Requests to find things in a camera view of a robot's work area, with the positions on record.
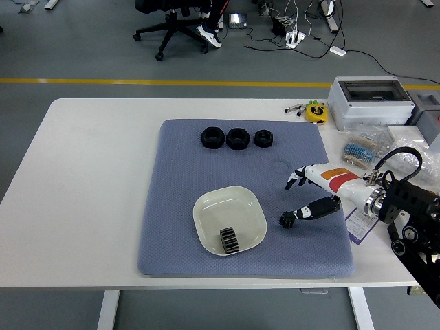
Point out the white desk leg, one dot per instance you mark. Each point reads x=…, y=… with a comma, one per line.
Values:
x=331, y=19

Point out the bag of clear parts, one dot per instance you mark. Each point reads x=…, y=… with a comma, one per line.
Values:
x=429, y=161

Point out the green patterned object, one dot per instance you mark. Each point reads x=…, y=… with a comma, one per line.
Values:
x=416, y=291

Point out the white power adapter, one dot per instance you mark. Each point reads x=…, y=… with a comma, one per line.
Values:
x=338, y=51

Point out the small black hex nut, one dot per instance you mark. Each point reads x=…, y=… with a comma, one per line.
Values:
x=264, y=138

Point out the green marker pens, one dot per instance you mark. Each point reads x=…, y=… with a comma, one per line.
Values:
x=312, y=102

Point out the white flat box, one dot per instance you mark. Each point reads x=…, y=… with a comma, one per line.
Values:
x=405, y=132

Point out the bag of blue resistors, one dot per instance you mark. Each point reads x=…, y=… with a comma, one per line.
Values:
x=361, y=149

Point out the grey electrical enclosure box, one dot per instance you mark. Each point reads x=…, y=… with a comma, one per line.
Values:
x=364, y=111

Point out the white power strip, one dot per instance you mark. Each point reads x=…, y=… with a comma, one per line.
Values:
x=295, y=38

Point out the black office chair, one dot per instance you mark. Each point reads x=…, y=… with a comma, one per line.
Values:
x=172, y=24

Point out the person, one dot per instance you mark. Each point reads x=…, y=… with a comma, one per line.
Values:
x=210, y=34

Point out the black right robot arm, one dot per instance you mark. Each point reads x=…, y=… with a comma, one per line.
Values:
x=412, y=199

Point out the grey box with red button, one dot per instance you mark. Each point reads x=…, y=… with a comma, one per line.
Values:
x=429, y=103

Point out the large black hex nut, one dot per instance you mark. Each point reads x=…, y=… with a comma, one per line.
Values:
x=213, y=137
x=238, y=139

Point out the grey desk phone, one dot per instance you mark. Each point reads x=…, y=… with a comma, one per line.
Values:
x=238, y=20

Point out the small black gear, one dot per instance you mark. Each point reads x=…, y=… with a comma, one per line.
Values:
x=287, y=223

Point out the yellow tape measure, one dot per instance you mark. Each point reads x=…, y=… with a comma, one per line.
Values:
x=317, y=114

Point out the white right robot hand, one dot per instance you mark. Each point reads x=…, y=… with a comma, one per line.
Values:
x=340, y=182

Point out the white square plate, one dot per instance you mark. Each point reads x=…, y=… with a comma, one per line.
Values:
x=227, y=213

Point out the white table leg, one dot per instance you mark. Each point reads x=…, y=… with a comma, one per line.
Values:
x=108, y=309
x=361, y=309

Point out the large black gear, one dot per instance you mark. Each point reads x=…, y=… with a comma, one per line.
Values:
x=229, y=241

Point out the black power adapter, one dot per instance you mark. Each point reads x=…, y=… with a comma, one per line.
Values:
x=278, y=27

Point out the blue-grey quilted mat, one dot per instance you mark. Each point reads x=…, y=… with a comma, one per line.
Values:
x=178, y=192

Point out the purple-edged label card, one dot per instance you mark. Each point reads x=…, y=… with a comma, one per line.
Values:
x=359, y=228

